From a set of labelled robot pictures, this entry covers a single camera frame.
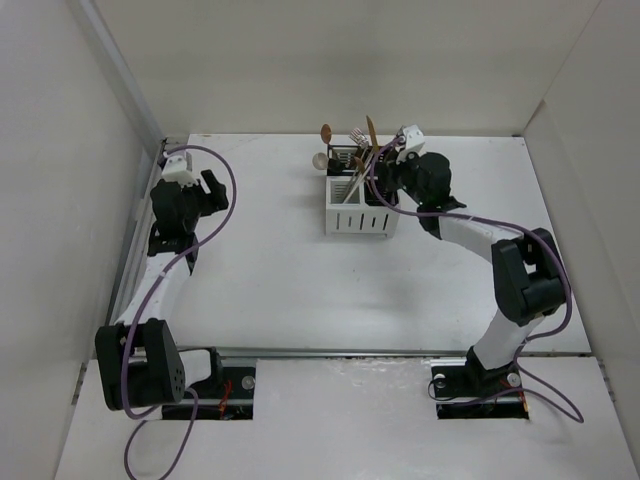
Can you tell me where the aluminium front rail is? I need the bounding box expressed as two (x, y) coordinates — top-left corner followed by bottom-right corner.
(217, 347), (466, 359)

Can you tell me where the silver fork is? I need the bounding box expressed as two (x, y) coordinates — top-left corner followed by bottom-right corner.
(349, 128), (368, 146)

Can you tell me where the white front utensil holder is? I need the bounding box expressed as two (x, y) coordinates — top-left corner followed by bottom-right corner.
(325, 177), (399, 238)

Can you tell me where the black rear utensil holder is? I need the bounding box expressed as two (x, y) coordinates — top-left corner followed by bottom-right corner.
(323, 145), (397, 179)

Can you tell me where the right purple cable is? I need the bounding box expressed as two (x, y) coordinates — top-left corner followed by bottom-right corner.
(367, 137), (585, 424)

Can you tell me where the gold knife dark handle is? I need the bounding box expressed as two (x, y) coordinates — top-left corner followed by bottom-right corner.
(366, 115), (380, 155)

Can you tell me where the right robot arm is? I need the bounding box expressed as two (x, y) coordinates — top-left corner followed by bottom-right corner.
(370, 148), (572, 399)

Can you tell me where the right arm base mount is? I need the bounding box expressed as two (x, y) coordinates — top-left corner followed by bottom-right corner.
(428, 364), (529, 420)

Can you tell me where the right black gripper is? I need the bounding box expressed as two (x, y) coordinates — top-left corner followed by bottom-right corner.
(375, 147), (427, 206)

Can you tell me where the gold fork dark handle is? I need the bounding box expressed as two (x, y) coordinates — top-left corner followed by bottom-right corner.
(356, 141), (370, 159)

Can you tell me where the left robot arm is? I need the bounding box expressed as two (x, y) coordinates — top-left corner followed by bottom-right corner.
(95, 170), (229, 411)

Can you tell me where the silver metal chopstick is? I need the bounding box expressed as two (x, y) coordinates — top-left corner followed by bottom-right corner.
(343, 157), (367, 204)
(343, 170), (362, 204)

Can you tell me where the white ceramic soup spoon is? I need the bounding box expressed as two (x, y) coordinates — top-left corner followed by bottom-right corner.
(312, 152), (340, 171)

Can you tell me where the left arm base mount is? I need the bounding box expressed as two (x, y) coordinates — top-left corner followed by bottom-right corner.
(180, 348), (257, 421)

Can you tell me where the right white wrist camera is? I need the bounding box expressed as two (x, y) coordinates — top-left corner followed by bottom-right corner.
(395, 124), (425, 164)

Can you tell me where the aluminium frame rail left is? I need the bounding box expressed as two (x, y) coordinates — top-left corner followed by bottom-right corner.
(98, 137), (185, 327)

